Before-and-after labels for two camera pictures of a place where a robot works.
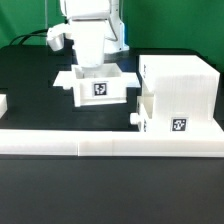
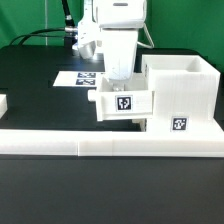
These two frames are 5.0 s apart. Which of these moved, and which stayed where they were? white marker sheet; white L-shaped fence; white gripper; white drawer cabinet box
Moved: white gripper
Stayed: white L-shaped fence; white drawer cabinet box; white marker sheet
